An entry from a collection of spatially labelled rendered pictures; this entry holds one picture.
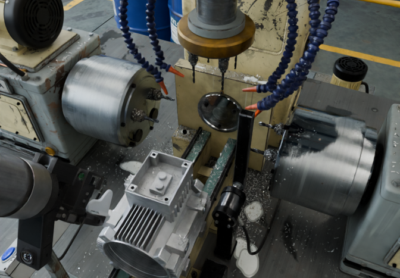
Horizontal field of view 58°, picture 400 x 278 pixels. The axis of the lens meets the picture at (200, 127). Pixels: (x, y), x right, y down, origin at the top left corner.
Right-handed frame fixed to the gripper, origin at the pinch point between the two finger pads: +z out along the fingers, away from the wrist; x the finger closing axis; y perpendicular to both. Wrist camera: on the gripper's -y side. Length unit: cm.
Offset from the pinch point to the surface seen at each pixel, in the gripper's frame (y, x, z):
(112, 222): -1.1, 0.9, 10.1
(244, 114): 28.3, -18.9, 7.1
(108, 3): 178, 203, 237
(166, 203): 6.4, -10.1, 6.4
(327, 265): 5, -46, 46
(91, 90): 27.4, 25.1, 19.5
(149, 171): 11.7, -1.7, 13.0
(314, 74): 108, -24, 148
